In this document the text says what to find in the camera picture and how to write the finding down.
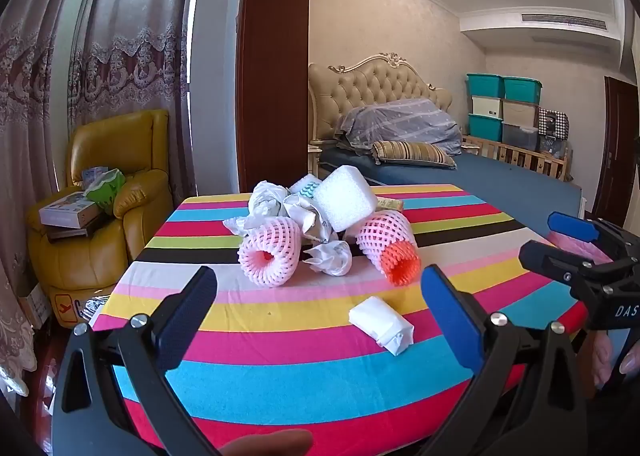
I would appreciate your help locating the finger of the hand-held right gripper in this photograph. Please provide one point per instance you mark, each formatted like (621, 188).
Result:
(547, 256)
(572, 226)

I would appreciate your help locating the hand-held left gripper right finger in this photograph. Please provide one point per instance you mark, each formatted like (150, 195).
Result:
(450, 318)

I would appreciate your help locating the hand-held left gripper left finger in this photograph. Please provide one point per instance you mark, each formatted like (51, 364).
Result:
(192, 308)

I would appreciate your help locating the pink trash bin bag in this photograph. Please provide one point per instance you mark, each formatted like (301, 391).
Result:
(580, 246)

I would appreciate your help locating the white tissue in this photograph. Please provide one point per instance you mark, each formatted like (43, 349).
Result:
(327, 258)

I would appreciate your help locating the crushed printed paper cup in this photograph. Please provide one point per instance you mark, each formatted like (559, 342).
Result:
(307, 218)

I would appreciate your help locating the person's right hand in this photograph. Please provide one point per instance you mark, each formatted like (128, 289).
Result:
(602, 361)

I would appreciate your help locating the person's left hand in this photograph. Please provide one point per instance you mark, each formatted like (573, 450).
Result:
(270, 443)

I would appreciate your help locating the folded white tissue packet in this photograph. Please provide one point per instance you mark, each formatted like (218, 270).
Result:
(380, 323)

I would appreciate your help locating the bed with blue sheet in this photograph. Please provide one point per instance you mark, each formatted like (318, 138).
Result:
(500, 181)

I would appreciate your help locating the brown wooden door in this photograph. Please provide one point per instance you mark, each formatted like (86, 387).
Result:
(617, 146)

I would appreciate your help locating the pink orange foam fruit net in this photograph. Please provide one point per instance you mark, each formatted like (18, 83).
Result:
(387, 241)

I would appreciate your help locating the checkered bag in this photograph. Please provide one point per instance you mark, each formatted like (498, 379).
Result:
(554, 122)

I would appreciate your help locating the yellow leather armchair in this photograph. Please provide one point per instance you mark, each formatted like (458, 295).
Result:
(140, 196)

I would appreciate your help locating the striped cloth covered table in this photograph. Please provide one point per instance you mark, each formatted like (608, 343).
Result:
(300, 376)

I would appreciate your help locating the beige printed carton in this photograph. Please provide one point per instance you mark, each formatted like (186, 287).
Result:
(390, 204)

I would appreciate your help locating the stack of plastic storage boxes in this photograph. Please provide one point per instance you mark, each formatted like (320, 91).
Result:
(505, 111)

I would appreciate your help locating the brown flat box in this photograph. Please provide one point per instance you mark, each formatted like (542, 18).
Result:
(75, 232)

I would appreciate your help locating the green packet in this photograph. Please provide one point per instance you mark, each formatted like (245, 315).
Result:
(107, 188)

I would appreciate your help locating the cardboard box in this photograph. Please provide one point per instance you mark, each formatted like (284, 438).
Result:
(34, 303)

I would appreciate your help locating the flat white box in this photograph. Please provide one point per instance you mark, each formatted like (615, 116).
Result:
(65, 211)

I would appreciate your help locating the white foam block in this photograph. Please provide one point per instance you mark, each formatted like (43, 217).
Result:
(345, 196)

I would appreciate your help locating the teal zigzag cloth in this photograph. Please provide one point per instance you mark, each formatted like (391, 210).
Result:
(307, 187)

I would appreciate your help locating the striped pillow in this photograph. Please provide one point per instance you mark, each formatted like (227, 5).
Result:
(410, 153)

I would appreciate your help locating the cream nightstand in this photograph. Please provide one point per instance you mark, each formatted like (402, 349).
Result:
(314, 158)

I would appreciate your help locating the grey blue duvet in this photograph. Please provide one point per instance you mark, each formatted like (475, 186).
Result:
(400, 123)

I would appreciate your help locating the ceiling air vent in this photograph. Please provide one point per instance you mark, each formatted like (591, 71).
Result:
(562, 21)

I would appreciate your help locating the patterned lace curtain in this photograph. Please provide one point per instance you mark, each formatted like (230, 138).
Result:
(135, 36)
(25, 136)

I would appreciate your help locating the beige tufted headboard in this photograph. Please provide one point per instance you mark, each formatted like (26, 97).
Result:
(350, 86)

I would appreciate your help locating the brown wooden wardrobe panel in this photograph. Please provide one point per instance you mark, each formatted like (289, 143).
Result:
(272, 61)

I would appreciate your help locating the wooden crib rail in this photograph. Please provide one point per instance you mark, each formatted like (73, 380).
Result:
(520, 156)

